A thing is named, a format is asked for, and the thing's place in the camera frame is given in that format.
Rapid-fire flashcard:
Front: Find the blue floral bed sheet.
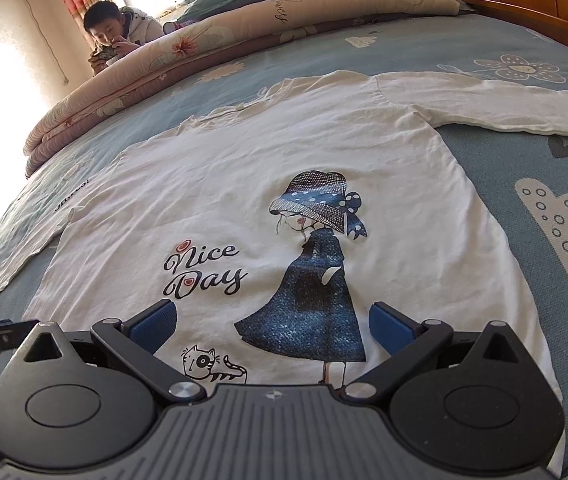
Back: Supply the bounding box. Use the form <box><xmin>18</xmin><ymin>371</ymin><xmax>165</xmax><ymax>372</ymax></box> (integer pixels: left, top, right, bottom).
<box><xmin>0</xmin><ymin>10</ymin><xmax>568</xmax><ymax>480</ymax></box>

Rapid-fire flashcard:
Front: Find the white printed long-sleeve shirt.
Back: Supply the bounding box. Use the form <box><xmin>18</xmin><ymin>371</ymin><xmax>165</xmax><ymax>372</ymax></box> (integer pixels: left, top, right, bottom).
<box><xmin>0</xmin><ymin>69</ymin><xmax>568</xmax><ymax>411</ymax></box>

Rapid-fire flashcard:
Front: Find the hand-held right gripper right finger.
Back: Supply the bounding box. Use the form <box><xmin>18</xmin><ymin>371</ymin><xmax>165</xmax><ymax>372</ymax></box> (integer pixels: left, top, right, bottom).
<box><xmin>339</xmin><ymin>302</ymin><xmax>522</xmax><ymax>403</ymax></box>

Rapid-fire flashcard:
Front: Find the pink floral folded quilt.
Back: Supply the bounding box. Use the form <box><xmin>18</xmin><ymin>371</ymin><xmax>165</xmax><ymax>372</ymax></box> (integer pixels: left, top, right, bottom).
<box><xmin>23</xmin><ymin>0</ymin><xmax>461</xmax><ymax>178</ymax></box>

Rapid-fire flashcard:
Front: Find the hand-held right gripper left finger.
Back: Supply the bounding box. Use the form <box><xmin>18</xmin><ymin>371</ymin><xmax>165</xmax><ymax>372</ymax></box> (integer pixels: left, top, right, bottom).
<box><xmin>23</xmin><ymin>297</ymin><xmax>210</xmax><ymax>403</ymax></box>

